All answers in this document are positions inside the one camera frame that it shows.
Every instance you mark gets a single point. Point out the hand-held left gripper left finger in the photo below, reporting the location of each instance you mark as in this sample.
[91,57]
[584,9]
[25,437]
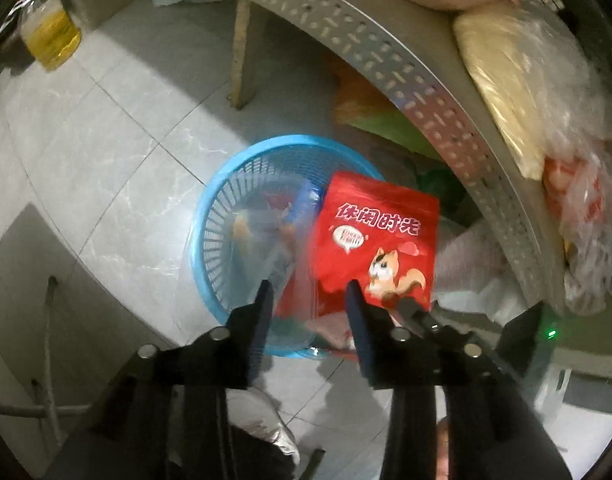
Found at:
[265,330]

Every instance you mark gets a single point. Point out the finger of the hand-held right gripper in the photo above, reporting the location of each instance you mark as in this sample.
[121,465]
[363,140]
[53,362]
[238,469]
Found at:
[421,317]

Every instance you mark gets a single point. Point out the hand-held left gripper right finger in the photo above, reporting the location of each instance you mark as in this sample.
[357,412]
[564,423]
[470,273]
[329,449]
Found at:
[358,330]

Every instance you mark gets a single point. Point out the clear plastic food container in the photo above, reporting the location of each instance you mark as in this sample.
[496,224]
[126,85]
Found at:
[266,260]

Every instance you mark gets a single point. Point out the red snack bag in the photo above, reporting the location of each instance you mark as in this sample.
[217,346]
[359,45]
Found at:
[366,240]

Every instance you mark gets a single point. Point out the blue plastic mesh basket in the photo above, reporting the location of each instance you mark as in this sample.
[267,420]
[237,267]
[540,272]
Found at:
[221,200]

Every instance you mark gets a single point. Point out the white plastic bag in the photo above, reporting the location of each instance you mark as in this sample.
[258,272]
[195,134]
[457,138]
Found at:
[476,270]

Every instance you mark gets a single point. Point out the clear bag with red contents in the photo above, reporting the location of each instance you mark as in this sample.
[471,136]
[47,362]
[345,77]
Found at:
[581,200]

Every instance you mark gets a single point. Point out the green plastic bag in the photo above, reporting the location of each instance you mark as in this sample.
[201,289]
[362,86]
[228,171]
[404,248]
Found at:
[391,130]

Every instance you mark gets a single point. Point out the yellow filled bag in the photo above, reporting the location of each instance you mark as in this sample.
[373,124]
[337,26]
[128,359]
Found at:
[506,90]

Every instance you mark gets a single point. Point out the perforated metal shelf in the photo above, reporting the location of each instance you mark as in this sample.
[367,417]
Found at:
[386,55]

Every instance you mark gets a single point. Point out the wooden shelf leg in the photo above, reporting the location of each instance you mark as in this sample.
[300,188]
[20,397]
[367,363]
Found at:
[243,50]

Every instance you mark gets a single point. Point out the oil bottle with red cap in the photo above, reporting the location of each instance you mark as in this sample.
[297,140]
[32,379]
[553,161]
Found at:
[51,35]

